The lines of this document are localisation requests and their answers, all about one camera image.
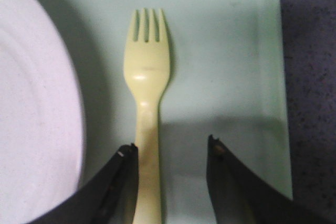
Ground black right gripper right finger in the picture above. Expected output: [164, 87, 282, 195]
[206, 135, 331, 223]

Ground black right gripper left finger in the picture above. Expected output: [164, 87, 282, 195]
[31, 144, 139, 223]

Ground beige round plate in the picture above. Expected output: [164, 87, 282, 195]
[1, 0, 85, 223]

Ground yellow plastic fork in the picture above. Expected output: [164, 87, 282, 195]
[123, 9, 170, 223]

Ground light green plastic tray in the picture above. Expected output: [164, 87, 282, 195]
[39, 0, 292, 223]

